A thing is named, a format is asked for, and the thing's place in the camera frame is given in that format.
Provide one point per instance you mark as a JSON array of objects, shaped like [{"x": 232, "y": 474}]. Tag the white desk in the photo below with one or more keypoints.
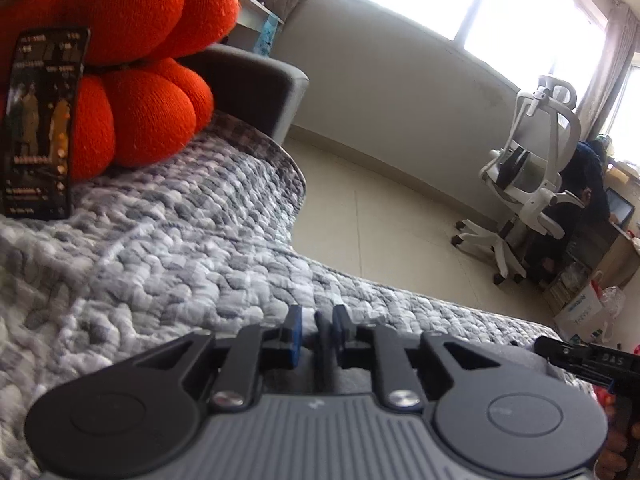
[{"x": 247, "y": 12}]

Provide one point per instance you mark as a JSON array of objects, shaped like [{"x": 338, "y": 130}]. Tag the grey t-shirt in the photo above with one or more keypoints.
[{"x": 324, "y": 355}]

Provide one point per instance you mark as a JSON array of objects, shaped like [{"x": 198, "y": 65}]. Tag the orange-red plush cushion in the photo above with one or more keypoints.
[{"x": 135, "y": 115}]

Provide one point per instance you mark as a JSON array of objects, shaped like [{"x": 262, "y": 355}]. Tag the clear plastic bag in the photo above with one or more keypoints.
[{"x": 614, "y": 300}]

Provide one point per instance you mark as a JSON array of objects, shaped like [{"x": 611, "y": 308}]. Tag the grey patterned curtain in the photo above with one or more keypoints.
[{"x": 610, "y": 70}]

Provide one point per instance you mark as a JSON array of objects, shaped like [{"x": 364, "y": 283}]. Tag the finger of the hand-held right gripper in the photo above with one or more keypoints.
[
  {"x": 562, "y": 352},
  {"x": 605, "y": 385}
]

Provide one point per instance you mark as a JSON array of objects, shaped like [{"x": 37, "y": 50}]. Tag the blue patterned bag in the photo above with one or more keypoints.
[{"x": 266, "y": 35}]

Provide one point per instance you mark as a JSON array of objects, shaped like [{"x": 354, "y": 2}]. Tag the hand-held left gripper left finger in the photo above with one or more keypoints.
[{"x": 296, "y": 332}]

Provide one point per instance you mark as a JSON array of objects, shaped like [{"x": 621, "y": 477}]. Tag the white printed carton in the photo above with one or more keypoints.
[{"x": 582, "y": 315}]

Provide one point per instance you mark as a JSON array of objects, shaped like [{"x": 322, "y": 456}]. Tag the stack of bundled books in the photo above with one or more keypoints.
[{"x": 565, "y": 285}]

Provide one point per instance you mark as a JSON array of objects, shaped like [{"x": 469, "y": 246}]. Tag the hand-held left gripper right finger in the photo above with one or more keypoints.
[{"x": 341, "y": 330}]

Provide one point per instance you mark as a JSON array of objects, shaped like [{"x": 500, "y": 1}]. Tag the white office chair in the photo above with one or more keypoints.
[{"x": 540, "y": 125}]

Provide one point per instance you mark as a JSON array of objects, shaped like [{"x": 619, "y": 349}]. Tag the grey quilted blanket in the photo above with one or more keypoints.
[{"x": 175, "y": 260}]

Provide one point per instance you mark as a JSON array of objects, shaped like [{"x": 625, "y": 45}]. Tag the person's right hand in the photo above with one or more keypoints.
[{"x": 622, "y": 452}]

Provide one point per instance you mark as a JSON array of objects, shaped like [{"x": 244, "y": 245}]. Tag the light wooden desk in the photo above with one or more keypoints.
[{"x": 615, "y": 255}]

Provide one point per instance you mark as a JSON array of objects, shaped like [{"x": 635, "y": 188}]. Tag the grey sofa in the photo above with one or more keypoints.
[{"x": 255, "y": 90}]

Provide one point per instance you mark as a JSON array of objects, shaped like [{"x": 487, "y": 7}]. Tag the open laptop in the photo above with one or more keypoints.
[{"x": 619, "y": 207}]

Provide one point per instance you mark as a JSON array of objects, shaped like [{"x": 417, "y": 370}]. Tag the black smartphone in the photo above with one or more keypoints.
[{"x": 42, "y": 125}]

